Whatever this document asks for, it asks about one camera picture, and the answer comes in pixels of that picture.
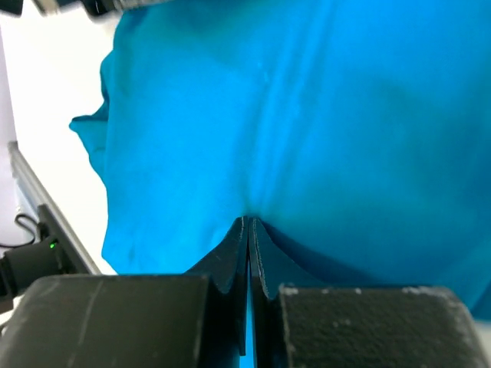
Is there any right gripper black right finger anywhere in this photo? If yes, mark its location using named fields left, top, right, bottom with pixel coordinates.
left=248, top=218, right=490, bottom=367

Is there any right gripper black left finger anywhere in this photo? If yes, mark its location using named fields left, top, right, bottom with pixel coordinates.
left=1, top=217, right=248, bottom=368

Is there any teal blue t shirt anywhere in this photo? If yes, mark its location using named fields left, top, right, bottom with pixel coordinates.
left=70, top=1, right=490, bottom=320

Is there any aluminium mounting rail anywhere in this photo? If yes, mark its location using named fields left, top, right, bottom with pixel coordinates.
left=7, top=141, right=101, bottom=274

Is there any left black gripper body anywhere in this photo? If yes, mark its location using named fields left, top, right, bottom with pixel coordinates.
left=0, top=0, right=170, bottom=18

